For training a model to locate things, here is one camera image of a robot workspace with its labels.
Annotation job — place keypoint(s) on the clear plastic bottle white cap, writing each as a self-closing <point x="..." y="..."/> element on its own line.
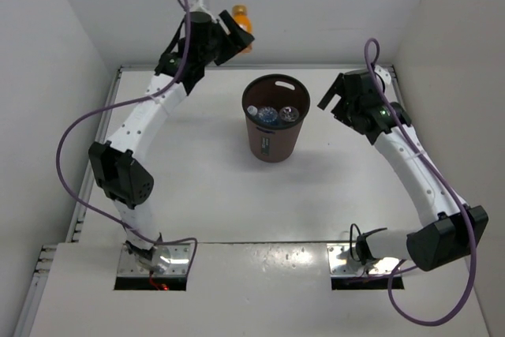
<point x="288" y="114"/>

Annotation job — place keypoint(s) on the metal base plate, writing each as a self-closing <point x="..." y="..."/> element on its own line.
<point x="167" y="261"/>
<point x="343" y="263"/>

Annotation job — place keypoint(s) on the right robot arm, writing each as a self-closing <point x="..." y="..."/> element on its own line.
<point x="450" y="228"/>

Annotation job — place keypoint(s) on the aluminium table edge rail left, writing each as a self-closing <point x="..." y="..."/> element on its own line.
<point x="41" y="268"/>

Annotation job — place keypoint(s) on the brown plastic bin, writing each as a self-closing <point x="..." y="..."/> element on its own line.
<point x="275" y="107"/>

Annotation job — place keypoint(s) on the orange juice plastic bottle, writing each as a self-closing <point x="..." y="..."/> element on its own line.
<point x="240" y="16"/>

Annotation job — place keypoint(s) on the aluminium table edge rail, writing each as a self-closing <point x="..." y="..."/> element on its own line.
<point x="41" y="268"/>
<point x="397" y="85"/>

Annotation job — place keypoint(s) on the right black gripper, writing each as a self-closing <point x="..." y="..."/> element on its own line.
<point x="337" y="88"/>

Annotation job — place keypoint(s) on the aluminium table edge rail right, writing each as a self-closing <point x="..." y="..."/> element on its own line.
<point x="397" y="85"/>

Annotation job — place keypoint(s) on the blue label bottle in bin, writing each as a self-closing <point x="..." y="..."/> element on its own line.
<point x="267" y="115"/>

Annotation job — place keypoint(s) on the white cap bottle in bin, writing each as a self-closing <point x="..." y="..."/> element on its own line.
<point x="252" y="110"/>

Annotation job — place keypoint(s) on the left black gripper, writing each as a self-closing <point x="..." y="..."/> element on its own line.
<point x="239" y="38"/>

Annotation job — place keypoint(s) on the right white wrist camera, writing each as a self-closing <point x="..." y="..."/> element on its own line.
<point x="383" y="75"/>

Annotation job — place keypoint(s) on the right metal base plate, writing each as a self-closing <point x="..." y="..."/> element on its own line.
<point x="343" y="263"/>

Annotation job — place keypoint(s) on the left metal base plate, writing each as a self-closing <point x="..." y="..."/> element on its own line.
<point x="167" y="261"/>

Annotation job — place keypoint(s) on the white front cover board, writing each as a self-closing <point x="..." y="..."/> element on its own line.
<point x="232" y="290"/>

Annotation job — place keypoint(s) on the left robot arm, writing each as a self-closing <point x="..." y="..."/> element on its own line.
<point x="117" y="163"/>

